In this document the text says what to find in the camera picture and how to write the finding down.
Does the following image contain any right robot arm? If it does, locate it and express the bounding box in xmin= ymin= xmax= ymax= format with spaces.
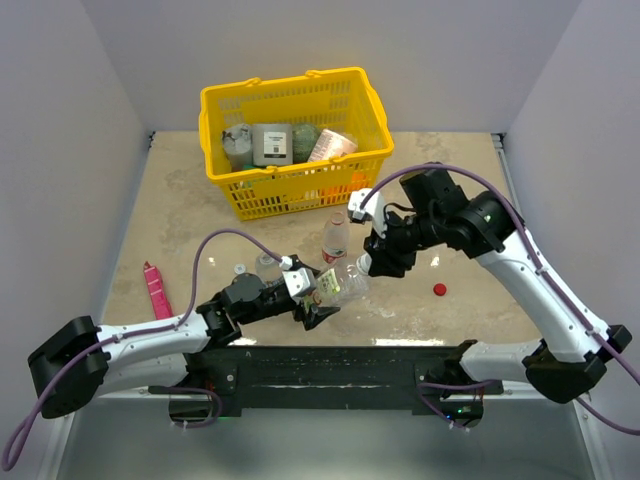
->
xmin=348 ymin=163 xmax=632 ymax=404

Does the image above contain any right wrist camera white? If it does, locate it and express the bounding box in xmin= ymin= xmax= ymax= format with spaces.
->
xmin=347 ymin=188 xmax=387 ymax=238

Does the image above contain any pink printed package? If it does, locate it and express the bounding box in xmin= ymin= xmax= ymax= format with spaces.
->
xmin=307 ymin=129 xmax=358 ymax=162

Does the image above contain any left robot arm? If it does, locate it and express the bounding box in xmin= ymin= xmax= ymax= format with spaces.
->
xmin=28 ymin=256 xmax=339 ymax=419

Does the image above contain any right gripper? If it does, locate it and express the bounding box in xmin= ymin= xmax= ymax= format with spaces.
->
xmin=363 ymin=208 xmax=443 ymax=278

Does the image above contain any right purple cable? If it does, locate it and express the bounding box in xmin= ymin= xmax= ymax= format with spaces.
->
xmin=362 ymin=162 xmax=640 ymax=436

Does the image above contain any white bottle cap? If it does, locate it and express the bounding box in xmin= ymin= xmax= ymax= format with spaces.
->
xmin=356 ymin=253 xmax=372 ymax=274

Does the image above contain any grey box with label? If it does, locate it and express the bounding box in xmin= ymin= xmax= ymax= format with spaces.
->
xmin=252 ymin=123 xmax=293 ymax=167

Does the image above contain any green round vegetable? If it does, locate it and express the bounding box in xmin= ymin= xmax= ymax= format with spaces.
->
xmin=292 ymin=123 xmax=321 ymax=164

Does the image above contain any aluminium frame rail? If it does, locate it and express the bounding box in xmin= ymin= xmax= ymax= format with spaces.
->
xmin=58 ymin=132 xmax=612 ymax=479

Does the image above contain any large clear square bottle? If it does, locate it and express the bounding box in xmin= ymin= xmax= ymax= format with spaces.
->
xmin=302 ymin=262 xmax=369 ymax=309

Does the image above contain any yellow plastic basket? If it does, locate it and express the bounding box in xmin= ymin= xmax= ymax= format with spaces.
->
xmin=199 ymin=67 xmax=394 ymax=220

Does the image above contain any green packet in basket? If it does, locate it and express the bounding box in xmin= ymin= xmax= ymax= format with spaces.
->
xmin=242 ymin=164 xmax=256 ymax=188

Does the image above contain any red label water bottle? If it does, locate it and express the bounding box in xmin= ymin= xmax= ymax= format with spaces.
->
xmin=321 ymin=212 xmax=349 ymax=264

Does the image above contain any orange item in basket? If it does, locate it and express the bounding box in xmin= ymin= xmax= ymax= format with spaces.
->
xmin=320 ymin=173 xmax=369 ymax=204

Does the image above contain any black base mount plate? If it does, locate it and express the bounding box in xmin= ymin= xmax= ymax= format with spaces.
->
xmin=148 ymin=343 xmax=504 ymax=417

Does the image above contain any red bottle cap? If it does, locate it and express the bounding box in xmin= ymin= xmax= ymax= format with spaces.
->
xmin=433 ymin=283 xmax=447 ymax=296

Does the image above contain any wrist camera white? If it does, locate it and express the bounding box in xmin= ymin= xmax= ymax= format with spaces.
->
xmin=347 ymin=188 xmax=387 ymax=238
xmin=279 ymin=256 xmax=316 ymax=303

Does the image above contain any blue label water bottle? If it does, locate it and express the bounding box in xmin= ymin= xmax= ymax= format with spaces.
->
xmin=255 ymin=253 xmax=281 ymax=285

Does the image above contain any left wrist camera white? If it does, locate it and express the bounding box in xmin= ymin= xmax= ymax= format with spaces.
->
xmin=279 ymin=256 xmax=316 ymax=303

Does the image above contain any pink snack packet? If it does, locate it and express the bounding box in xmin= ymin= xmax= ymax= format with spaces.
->
xmin=143 ymin=262 xmax=173 ymax=320

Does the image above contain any grey crumpled can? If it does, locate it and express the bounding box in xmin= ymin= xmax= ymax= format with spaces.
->
xmin=221 ymin=123 xmax=253 ymax=171

